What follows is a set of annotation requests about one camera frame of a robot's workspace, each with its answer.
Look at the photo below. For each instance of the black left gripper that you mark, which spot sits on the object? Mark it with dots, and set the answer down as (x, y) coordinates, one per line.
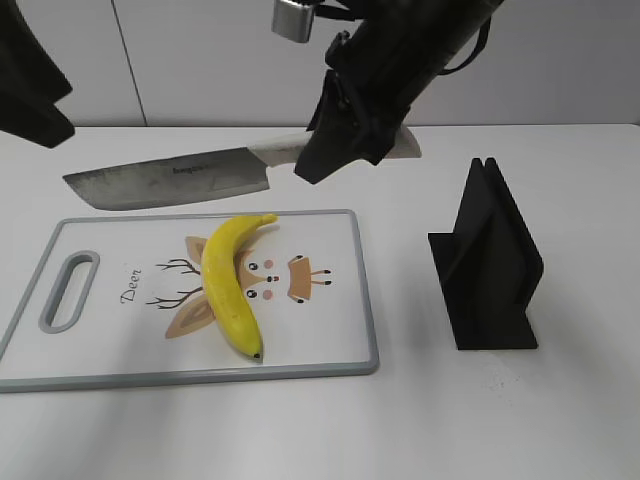
(31, 84)

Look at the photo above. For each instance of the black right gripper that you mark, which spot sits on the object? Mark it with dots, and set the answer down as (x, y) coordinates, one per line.
(376, 73)

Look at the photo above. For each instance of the kitchen knife white handle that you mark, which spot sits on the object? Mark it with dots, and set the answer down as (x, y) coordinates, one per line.
(186, 179)

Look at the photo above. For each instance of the yellow plastic banana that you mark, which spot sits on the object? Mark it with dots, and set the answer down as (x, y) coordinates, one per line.
(222, 287)

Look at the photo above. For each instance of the black knife stand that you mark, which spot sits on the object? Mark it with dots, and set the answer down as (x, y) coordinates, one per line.
(488, 266)

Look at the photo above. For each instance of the white cutting board grey rim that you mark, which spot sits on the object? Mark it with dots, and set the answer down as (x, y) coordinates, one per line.
(117, 302)

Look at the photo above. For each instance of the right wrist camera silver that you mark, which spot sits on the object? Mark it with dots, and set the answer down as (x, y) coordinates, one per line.
(293, 20)

